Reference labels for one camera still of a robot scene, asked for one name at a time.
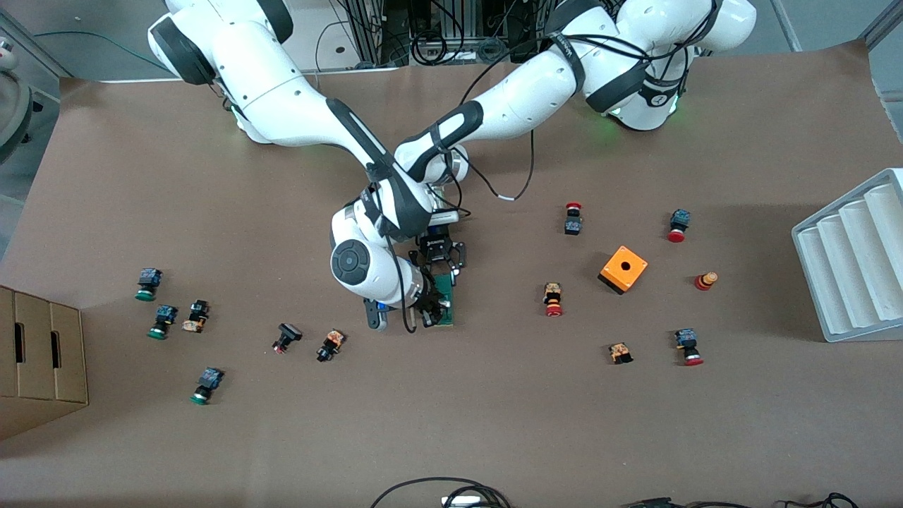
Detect green load switch white handle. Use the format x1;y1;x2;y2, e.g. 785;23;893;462
432;274;456;327

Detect brown paper table cover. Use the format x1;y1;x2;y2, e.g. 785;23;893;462
0;39;903;508

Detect black square-head push button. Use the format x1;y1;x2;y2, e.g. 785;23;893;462
272;322;304;355

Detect green mushroom push button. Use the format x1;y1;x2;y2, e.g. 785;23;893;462
147;304;179;341
135;267;164;303
189;367;225;406

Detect brown cardboard box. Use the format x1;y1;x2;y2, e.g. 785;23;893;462
0;285;90;442

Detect white ridged plastic tray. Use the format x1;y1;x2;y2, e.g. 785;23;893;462
791;168;903;344

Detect white round stand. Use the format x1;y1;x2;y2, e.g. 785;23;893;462
0;37;35;167

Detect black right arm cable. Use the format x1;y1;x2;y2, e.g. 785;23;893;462
363;162;417;334

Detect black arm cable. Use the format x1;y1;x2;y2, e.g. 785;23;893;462
363;162;417;334
437;14;720;204

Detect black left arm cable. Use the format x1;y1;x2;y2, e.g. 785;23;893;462
437;14;720;204

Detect black knob switch orange block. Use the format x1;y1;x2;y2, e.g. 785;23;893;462
315;328;347;363

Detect orange button enclosure box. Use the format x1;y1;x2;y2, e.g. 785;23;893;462
598;245;649;296

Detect black looped cable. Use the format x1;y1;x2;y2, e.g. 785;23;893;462
370;477;512;508

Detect black coiled cable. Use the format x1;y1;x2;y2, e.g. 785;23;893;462
411;30;447;66

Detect aluminium frame rack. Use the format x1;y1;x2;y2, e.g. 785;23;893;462
346;0;565;68

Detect black selector switch orange block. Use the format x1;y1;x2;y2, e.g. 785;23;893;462
181;299;211;334

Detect black cable with connector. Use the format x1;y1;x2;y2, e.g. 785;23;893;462
621;497;756;508

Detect thin black cable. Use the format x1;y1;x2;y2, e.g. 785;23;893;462
780;492;861;508

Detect grey aluminium post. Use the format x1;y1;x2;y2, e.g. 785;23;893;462
862;0;903;52

